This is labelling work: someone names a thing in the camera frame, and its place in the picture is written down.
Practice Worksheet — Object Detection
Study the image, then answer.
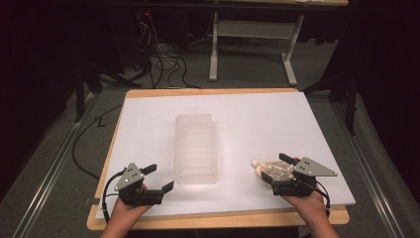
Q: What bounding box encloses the long black floor cable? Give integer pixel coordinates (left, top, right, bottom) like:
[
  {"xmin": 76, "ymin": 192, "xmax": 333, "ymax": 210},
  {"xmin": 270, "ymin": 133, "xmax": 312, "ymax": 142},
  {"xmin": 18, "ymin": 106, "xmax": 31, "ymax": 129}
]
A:
[{"xmin": 71, "ymin": 103, "xmax": 124, "ymax": 181}]

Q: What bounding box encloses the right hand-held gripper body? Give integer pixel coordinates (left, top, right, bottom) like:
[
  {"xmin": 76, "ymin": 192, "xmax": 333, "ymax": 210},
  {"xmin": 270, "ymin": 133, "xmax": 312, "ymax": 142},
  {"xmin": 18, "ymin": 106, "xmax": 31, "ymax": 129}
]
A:
[{"xmin": 270, "ymin": 157, "xmax": 339, "ymax": 198}]

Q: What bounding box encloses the person's right hand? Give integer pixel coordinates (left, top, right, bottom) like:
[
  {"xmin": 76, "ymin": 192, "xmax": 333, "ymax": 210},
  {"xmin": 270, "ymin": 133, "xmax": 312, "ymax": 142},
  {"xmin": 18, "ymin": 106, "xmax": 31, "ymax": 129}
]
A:
[{"xmin": 281, "ymin": 192, "xmax": 330, "ymax": 218}]

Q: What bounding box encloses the silver foil pouch white cap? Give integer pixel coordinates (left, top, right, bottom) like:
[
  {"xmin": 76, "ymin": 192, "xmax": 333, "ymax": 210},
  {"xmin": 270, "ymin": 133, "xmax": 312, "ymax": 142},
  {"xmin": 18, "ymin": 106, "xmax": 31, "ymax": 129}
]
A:
[{"xmin": 251, "ymin": 159, "xmax": 296, "ymax": 182}]

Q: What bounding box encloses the white metal desk frame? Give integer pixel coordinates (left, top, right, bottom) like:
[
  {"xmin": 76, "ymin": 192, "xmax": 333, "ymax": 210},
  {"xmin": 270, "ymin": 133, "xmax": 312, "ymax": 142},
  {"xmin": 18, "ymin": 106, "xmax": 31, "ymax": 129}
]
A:
[{"xmin": 208, "ymin": 0, "xmax": 350, "ymax": 87}]

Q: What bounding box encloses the right hand-held gripper black cable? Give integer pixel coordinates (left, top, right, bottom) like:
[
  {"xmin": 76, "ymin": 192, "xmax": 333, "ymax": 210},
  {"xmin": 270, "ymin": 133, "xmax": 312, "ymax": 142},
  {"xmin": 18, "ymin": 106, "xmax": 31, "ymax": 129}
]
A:
[{"xmin": 309, "ymin": 179, "xmax": 333, "ymax": 218}]

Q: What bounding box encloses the wooden table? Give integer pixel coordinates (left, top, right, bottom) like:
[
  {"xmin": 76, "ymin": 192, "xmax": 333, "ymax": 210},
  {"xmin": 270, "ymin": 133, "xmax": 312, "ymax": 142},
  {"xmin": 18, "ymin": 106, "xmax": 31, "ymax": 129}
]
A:
[{"xmin": 86, "ymin": 87, "xmax": 351, "ymax": 232}]

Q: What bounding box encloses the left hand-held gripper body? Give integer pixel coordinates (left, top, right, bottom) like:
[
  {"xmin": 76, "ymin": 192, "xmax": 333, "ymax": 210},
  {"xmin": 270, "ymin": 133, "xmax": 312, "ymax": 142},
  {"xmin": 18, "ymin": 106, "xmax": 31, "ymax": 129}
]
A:
[{"xmin": 113, "ymin": 162, "xmax": 164, "ymax": 208}]

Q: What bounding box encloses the black metal stand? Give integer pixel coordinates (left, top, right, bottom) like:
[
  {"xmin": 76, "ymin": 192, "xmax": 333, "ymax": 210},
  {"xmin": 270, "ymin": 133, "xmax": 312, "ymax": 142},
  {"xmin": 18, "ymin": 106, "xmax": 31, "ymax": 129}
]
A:
[
  {"xmin": 72, "ymin": 60, "xmax": 144, "ymax": 124},
  {"xmin": 301, "ymin": 70, "xmax": 361, "ymax": 137}
]

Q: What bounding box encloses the metal floor rail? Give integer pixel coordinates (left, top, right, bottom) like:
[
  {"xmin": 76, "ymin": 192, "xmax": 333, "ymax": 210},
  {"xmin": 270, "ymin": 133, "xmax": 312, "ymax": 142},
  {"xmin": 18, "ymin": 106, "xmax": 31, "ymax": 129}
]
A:
[
  {"xmin": 329, "ymin": 101, "xmax": 409, "ymax": 238},
  {"xmin": 10, "ymin": 92, "xmax": 101, "ymax": 238}
]

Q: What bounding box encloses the white board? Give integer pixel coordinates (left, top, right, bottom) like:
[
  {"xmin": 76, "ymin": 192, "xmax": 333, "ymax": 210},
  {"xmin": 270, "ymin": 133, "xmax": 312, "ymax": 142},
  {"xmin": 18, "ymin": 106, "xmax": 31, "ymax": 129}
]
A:
[{"xmin": 95, "ymin": 91, "xmax": 357, "ymax": 221}]

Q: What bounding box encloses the tangle of floor cables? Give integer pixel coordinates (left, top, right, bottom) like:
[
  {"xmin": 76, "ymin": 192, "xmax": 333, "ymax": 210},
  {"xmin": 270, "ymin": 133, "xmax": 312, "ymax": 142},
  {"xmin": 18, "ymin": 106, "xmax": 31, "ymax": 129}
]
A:
[{"xmin": 133, "ymin": 9, "xmax": 203, "ymax": 90}]

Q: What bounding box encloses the left hand-held gripper black cable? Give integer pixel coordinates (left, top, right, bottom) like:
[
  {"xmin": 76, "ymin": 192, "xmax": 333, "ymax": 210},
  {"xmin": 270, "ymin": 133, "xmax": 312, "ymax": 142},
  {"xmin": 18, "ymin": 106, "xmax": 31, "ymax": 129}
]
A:
[{"xmin": 101, "ymin": 171, "xmax": 127, "ymax": 223}]

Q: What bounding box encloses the hand-held gripper black cable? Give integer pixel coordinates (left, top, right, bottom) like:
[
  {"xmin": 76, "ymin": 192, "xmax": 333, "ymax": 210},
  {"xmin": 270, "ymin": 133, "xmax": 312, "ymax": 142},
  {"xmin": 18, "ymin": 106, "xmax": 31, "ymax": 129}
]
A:
[
  {"xmin": 309, "ymin": 179, "xmax": 333, "ymax": 218},
  {"xmin": 101, "ymin": 171, "xmax": 127, "ymax": 223}
]

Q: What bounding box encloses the person's left hand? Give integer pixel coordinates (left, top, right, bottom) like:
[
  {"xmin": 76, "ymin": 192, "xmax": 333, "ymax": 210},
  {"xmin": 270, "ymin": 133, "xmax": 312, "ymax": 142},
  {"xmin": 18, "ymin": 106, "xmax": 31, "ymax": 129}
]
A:
[{"xmin": 113, "ymin": 197, "xmax": 153, "ymax": 219}]

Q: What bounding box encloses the translucent plastic container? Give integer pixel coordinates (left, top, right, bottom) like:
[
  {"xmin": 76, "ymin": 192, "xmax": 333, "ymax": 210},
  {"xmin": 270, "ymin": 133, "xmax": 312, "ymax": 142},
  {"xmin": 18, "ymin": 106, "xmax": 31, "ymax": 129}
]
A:
[{"xmin": 170, "ymin": 113, "xmax": 220, "ymax": 185}]

